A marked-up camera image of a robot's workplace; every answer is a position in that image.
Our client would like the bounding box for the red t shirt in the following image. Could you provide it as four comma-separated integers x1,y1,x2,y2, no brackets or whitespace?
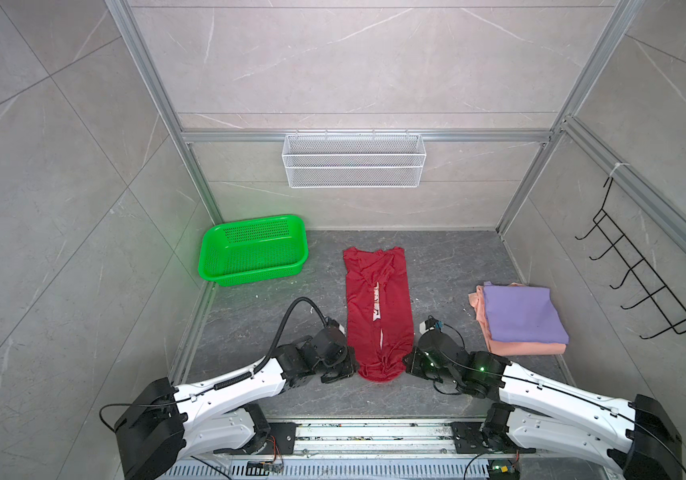
343,247,414,383

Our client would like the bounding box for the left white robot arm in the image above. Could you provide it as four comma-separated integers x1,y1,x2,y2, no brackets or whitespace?
112,336,359,479

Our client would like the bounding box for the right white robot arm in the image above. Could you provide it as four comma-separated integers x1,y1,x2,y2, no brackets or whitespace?
403,348,686,479

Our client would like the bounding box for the pink folded t shirt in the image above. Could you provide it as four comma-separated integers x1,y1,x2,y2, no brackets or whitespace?
469,282,570,356

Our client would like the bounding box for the purple folded t shirt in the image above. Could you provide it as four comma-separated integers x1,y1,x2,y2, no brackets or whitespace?
482,283,569,345

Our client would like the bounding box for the small green circuit board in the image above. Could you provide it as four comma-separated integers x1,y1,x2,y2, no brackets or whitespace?
487,460,520,480

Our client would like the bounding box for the green plastic basket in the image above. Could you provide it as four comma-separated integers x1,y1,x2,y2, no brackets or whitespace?
198,215,309,287

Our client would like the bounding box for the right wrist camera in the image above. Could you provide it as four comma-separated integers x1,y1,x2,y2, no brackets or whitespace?
418,316,470,368

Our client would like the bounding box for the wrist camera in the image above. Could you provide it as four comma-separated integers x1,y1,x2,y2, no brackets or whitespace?
311,319,348,362
418,316,470,368

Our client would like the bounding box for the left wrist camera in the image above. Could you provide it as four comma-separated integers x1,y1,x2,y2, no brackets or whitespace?
311,319,348,362

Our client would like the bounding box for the left black corrugated cable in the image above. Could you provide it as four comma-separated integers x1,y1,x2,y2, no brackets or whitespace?
252,296,329,376

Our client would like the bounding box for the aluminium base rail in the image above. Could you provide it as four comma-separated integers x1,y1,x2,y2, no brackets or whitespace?
163,418,617,479

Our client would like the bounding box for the white wire mesh basket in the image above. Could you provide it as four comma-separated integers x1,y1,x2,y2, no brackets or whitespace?
282,133,427,189

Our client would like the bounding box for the black wire hook rack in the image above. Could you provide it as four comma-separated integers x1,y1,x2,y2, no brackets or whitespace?
574,178,686,340

